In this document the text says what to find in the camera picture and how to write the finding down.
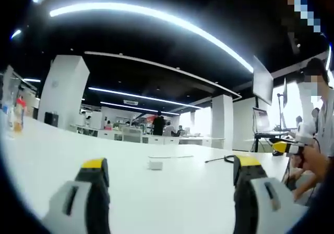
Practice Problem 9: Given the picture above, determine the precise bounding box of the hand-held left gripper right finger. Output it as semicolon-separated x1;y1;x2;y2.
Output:
232;155;309;234

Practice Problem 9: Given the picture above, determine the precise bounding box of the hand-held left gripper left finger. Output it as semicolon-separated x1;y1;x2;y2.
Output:
41;157;111;234

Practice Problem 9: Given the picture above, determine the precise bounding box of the black Type-C cable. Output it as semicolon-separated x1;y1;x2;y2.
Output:
205;154;235;164

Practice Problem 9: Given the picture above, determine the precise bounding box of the white charger adapter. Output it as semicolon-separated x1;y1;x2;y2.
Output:
148;160;164;171

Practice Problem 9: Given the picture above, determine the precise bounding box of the white desk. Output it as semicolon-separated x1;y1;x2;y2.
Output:
0;109;291;234

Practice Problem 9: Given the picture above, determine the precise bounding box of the person's right hand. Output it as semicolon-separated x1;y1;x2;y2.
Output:
299;146;330;174

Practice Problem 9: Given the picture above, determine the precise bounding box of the black laptop stand table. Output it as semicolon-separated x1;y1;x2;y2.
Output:
250;130;297;153

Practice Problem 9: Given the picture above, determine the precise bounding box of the person's torso in white shirt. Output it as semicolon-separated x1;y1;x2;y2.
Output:
304;58;334;158

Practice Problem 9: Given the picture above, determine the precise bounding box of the open laptop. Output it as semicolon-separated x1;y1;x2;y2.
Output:
252;107;272;133

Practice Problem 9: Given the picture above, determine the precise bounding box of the thin monitor on stand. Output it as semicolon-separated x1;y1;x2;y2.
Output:
277;77;289;130

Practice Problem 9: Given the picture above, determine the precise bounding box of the large tilted monitor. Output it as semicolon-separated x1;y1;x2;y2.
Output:
252;55;275;106

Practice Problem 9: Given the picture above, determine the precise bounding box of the narrow white pillar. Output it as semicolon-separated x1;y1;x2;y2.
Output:
210;94;234;151

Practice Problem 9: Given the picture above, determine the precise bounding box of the row of white office desks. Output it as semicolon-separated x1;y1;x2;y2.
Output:
69;124;225;146

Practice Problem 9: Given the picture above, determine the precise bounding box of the black box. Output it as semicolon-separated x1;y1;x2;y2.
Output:
44;111;59;127

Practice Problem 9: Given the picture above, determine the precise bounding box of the orange drink bottle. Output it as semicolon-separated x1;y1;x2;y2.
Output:
14;95;28;133

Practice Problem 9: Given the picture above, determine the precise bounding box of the wide white pillar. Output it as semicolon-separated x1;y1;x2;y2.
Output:
37;54;91;131

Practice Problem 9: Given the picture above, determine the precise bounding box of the straight ceiling light strip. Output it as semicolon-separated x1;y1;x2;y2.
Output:
88;87;202;109

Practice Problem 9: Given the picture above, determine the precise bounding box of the clear plastic bottle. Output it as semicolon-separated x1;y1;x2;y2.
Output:
5;92;16;131

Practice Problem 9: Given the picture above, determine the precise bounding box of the long curved ceiling light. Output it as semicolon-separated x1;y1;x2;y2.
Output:
49;2;255;73

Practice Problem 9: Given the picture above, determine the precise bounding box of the white flat cable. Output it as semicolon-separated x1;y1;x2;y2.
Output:
148;154;194;159

